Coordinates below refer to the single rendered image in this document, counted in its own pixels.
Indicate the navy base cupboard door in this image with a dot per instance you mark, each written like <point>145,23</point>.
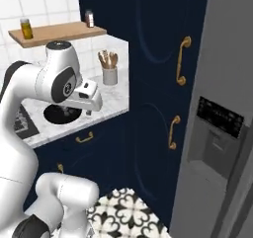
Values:
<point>99,173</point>

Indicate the tall navy cupboard door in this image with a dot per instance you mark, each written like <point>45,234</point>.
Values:
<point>145,34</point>

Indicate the wooden kitchen utensils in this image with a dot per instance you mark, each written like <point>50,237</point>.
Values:
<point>108,59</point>

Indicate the grey fridge door with dispenser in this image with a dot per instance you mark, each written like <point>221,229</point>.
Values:
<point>214,67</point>

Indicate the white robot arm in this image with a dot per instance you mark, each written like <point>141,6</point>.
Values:
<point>19,123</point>

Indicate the navy drawer front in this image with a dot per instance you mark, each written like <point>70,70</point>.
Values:
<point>105,133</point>

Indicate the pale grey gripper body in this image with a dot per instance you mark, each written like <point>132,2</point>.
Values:
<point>89,101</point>

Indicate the black hob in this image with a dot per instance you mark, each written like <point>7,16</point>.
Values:
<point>24,125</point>

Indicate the white utensil pot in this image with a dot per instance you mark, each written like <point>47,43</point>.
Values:
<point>110,76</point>

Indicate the wooden wall shelf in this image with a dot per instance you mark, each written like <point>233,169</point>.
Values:
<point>59,33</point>

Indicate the plain grey fridge door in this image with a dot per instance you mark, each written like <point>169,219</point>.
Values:
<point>245,215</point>

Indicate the dark spice jar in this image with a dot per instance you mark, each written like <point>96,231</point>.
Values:
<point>89,19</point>

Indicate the short navy cupboard door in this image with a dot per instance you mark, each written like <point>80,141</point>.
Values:
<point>151,149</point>

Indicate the yellow glass jar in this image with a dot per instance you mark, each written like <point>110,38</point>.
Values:
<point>26,29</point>

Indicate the black round pan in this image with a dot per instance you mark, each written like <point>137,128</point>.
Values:
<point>54,117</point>

